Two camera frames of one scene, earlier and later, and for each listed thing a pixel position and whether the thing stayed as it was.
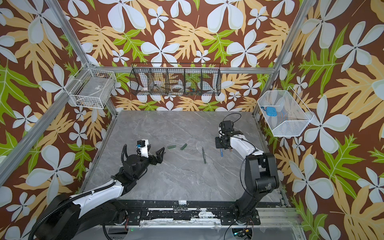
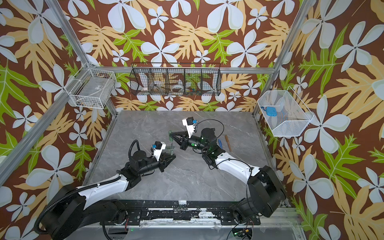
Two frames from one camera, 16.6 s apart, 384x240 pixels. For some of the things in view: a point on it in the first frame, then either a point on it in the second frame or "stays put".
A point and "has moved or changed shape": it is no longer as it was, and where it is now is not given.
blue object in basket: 270,111 stays put
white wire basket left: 91,87 stays put
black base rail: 135,212 stays put
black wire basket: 176,79 stays put
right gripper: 222,142 → 184,141
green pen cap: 183,146 has moved or changed shape
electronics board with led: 242,232 stays put
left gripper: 159,159 → 162,162
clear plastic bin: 292,115 stays put
